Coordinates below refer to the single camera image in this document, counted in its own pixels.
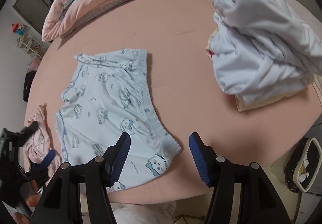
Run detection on white garment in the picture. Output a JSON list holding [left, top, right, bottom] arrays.
[[210, 0, 322, 103]]

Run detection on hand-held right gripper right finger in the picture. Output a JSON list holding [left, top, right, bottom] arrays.
[[189, 133, 285, 224]]

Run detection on white shelf rack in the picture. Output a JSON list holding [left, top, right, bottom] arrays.
[[16, 34, 45, 60]]

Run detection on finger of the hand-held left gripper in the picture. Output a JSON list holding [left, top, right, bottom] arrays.
[[26, 149, 56, 184], [21, 122, 40, 140]]

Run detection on red and blue plush toy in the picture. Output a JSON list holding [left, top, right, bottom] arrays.
[[11, 23, 27, 35]]

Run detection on person's left hand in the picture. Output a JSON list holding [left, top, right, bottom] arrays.
[[14, 181, 40, 224]]

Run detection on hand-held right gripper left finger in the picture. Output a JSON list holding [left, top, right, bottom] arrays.
[[38, 133, 132, 224]]

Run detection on bed with pink sheet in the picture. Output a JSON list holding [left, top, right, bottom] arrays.
[[24, 0, 322, 205]]

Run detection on pink printed pajama garment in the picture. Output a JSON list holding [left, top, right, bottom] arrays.
[[27, 103, 62, 185]]

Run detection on grey door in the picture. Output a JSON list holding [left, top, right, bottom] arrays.
[[12, 0, 55, 36]]

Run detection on light blue printed shorts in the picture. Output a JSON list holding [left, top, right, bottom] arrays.
[[54, 49, 182, 193]]

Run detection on cream bin with black bag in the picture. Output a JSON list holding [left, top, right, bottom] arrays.
[[284, 137, 322, 193]]

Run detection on person's printed pajamas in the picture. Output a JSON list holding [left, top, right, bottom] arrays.
[[111, 201, 177, 224]]

